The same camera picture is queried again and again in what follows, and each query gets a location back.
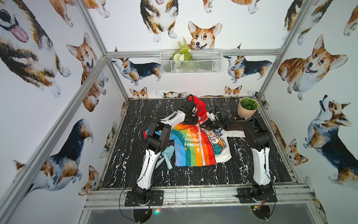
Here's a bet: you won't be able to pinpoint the rainbow red hooded kids jacket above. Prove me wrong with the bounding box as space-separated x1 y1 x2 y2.
143 96 246 168

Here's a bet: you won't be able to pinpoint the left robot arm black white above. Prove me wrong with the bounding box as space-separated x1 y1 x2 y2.
132 109 199 204

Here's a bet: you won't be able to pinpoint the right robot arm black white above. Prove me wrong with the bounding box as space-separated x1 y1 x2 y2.
200 117 273 202

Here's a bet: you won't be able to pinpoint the pink pot with green plant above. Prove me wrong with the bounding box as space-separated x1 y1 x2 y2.
237 98 259 119

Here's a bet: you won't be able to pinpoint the light blue toy shovel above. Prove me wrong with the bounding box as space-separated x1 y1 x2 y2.
162 146 175 170

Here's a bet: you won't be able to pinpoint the green fern with white flower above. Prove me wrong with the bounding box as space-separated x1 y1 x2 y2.
171 38 193 71

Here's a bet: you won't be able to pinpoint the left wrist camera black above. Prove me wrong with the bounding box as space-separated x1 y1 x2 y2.
180 94 198 114

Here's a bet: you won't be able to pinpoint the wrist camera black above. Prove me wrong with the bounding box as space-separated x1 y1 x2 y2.
180 94 198 114
208 105 229 122

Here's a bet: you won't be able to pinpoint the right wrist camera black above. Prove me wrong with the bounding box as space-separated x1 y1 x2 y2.
208 105 229 122

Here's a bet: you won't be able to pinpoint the white wire mesh basket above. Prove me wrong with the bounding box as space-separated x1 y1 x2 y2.
160 49 223 74

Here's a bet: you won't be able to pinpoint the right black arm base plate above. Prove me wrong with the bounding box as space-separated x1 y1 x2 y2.
236 187 277 203

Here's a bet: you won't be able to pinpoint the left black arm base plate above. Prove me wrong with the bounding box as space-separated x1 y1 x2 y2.
125 190 164 207

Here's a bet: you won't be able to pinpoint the aluminium front mounting rail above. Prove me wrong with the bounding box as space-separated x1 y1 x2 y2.
84 184 314 210

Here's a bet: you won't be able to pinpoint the aluminium frame profile bars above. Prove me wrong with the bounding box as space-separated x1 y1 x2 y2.
0 0 311 219

